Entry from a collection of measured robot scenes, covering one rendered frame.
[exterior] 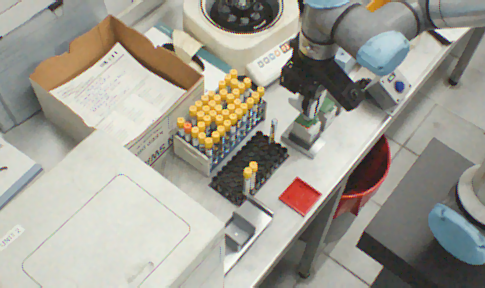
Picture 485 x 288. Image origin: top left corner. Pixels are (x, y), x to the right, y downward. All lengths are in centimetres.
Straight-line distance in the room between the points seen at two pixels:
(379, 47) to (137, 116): 57
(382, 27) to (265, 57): 49
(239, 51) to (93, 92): 34
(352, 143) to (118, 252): 67
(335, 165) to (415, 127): 128
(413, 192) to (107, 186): 62
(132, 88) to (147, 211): 50
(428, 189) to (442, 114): 141
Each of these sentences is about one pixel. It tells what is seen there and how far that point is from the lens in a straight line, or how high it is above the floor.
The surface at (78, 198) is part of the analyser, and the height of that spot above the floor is 117.
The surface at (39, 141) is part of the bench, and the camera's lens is 135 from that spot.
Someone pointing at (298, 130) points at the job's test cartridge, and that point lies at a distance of 125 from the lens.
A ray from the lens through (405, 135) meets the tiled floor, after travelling 249.
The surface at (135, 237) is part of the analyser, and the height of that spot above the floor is 118.
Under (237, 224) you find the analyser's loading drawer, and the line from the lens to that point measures 115.
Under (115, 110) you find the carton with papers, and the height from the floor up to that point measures 94.
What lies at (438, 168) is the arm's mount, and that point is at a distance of 126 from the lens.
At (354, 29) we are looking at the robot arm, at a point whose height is 130.
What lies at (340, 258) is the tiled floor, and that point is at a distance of 215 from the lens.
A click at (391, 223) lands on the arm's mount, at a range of 116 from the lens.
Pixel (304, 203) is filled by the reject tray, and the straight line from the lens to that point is 122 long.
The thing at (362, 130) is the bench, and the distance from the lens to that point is 135.
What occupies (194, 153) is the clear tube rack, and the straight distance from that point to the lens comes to 120.
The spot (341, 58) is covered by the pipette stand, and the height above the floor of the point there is 98.
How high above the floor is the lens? 195
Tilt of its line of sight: 56 degrees down
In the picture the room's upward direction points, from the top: 4 degrees clockwise
